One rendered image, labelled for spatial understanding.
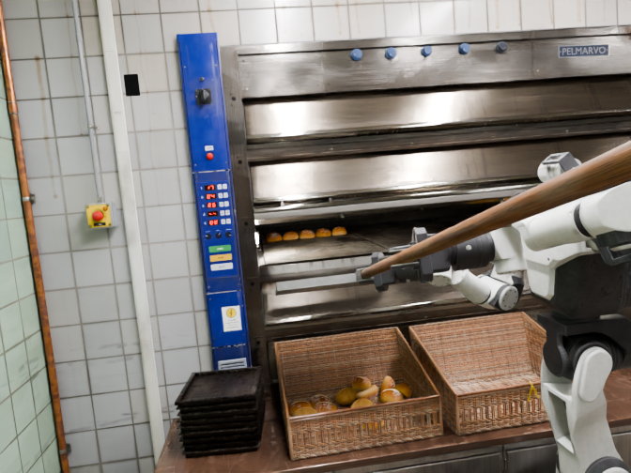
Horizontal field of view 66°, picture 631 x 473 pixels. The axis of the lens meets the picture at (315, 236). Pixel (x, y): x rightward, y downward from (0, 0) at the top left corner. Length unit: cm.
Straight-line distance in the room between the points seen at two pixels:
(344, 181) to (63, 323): 131
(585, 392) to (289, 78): 156
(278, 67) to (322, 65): 19
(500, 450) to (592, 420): 49
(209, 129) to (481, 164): 119
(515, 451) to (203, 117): 171
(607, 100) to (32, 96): 246
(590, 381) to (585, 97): 147
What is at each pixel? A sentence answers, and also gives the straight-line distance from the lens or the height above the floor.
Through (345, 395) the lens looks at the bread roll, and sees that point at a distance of 213.
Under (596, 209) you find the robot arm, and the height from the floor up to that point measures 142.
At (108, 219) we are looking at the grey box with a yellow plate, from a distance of 210.
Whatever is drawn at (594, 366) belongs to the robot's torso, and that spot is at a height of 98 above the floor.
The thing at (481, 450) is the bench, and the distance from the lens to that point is 195.
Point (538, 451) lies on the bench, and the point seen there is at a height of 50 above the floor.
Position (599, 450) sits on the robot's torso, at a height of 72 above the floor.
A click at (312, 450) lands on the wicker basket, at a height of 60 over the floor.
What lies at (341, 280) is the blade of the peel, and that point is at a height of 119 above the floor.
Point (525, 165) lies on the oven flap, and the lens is 241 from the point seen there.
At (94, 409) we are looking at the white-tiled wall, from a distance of 238.
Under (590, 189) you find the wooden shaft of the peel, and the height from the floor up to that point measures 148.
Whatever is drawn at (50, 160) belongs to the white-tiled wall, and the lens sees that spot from 224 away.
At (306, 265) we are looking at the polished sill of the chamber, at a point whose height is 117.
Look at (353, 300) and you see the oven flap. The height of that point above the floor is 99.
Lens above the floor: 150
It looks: 6 degrees down
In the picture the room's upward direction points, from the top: 5 degrees counter-clockwise
